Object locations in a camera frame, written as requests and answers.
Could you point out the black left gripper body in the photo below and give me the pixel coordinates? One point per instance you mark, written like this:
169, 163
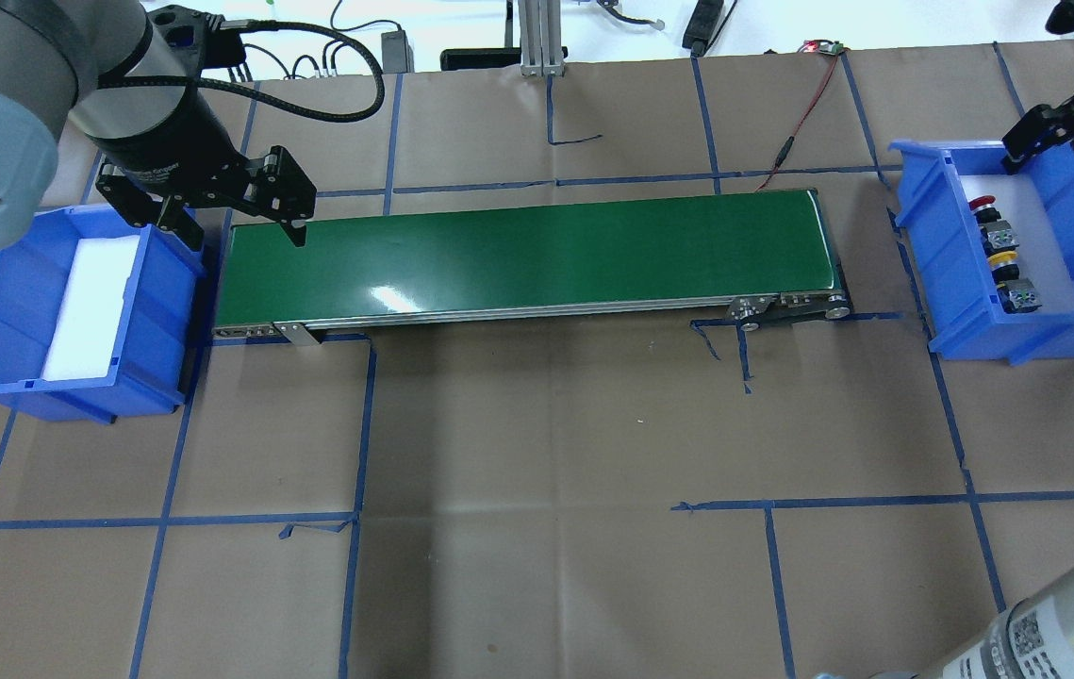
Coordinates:
180, 134

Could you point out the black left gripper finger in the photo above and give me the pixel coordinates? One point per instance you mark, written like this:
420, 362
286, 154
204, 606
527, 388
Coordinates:
176, 219
296, 231

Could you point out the red push button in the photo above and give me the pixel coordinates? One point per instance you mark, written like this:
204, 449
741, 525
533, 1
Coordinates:
996, 234

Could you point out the yellow push button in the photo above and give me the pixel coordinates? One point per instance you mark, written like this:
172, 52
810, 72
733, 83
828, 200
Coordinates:
1017, 294

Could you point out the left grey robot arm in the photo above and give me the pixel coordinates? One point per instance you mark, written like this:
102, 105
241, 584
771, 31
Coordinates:
131, 81

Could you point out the blue right plastic bin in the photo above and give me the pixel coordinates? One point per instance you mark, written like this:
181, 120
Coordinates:
973, 317

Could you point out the blue plastic bin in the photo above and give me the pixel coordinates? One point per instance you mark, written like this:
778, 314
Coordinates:
148, 358
973, 317

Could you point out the blue left plastic bin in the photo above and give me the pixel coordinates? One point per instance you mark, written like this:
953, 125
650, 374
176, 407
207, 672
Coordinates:
148, 358

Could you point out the white foam pad left bin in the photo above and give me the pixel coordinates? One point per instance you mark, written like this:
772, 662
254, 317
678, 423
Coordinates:
89, 316

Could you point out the white foam pad bin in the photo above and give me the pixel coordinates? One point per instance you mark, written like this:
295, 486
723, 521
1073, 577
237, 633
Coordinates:
1040, 256
89, 316

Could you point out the white foam pad right bin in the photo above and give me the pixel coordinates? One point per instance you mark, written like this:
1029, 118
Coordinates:
1040, 256

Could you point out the black power adapter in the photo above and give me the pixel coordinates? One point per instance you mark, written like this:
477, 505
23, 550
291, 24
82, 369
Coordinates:
396, 53

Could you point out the green conveyor belt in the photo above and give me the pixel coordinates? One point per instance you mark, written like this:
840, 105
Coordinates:
766, 256

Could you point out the aluminium profile post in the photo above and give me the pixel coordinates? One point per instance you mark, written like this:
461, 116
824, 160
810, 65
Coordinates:
540, 38

